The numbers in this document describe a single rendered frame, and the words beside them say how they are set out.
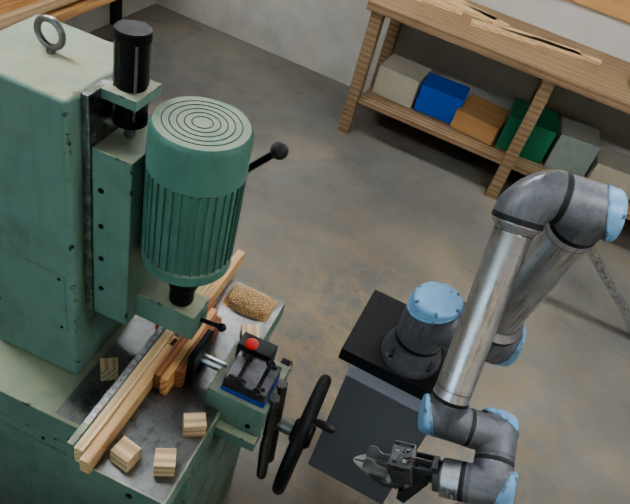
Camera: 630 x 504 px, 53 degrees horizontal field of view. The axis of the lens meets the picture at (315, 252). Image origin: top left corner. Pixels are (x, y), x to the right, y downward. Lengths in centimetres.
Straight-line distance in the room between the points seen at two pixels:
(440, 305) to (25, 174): 114
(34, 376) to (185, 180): 71
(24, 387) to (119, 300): 33
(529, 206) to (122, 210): 82
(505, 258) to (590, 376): 191
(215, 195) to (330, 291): 197
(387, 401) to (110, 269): 102
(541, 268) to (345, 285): 160
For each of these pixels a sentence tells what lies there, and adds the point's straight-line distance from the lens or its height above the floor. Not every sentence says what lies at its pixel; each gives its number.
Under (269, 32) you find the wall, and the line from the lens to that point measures 487.
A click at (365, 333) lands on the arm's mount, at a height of 60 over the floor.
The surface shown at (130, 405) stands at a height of 94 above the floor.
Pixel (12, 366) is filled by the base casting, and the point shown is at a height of 80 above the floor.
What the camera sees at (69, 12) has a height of 53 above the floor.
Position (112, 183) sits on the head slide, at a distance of 116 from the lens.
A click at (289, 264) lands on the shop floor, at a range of 306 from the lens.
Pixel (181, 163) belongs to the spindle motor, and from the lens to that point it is 103.
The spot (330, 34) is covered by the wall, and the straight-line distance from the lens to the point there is 466.
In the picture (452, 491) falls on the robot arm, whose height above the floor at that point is 82.
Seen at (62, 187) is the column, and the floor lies 134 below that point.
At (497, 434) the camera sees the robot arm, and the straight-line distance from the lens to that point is 157.
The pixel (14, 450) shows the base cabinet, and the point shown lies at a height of 56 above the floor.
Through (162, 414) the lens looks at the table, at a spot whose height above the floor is 90.
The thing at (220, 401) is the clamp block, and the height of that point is 93.
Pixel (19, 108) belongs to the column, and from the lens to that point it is 115.
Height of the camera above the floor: 208
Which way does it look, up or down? 41 degrees down
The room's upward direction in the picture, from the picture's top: 17 degrees clockwise
